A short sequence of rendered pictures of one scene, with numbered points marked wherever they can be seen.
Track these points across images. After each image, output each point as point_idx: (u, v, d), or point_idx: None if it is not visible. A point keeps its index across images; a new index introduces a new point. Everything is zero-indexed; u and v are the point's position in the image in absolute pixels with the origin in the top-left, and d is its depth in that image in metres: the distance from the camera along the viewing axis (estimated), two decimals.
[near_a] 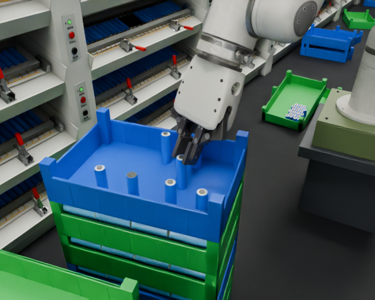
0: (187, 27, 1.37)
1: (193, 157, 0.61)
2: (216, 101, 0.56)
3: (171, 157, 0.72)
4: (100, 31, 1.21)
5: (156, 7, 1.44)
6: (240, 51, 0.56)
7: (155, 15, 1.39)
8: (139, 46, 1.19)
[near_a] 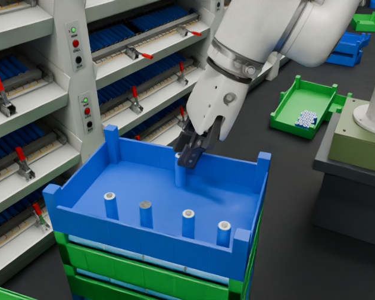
0: (195, 33, 1.31)
1: (187, 160, 0.61)
2: (207, 107, 0.55)
3: (185, 179, 0.66)
4: (105, 38, 1.15)
5: (163, 12, 1.38)
6: (241, 61, 0.52)
7: (162, 21, 1.33)
8: (146, 53, 1.14)
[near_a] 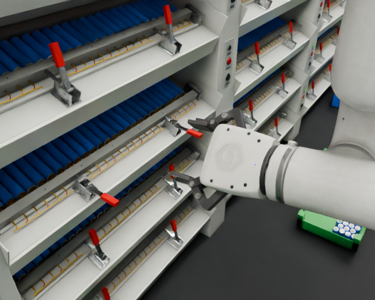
0: (193, 133, 0.83)
1: (203, 121, 0.64)
2: None
3: (91, 122, 0.79)
4: (39, 165, 0.68)
5: (144, 93, 0.91)
6: None
7: (141, 112, 0.86)
8: (108, 194, 0.66)
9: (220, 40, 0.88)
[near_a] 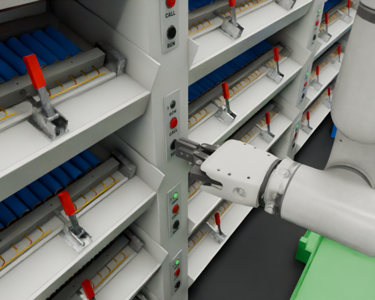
0: (62, 205, 0.52)
1: (181, 150, 0.62)
2: (227, 172, 0.55)
3: None
4: None
5: None
6: (278, 199, 0.52)
7: (16, 207, 0.54)
8: None
9: (153, 96, 0.56)
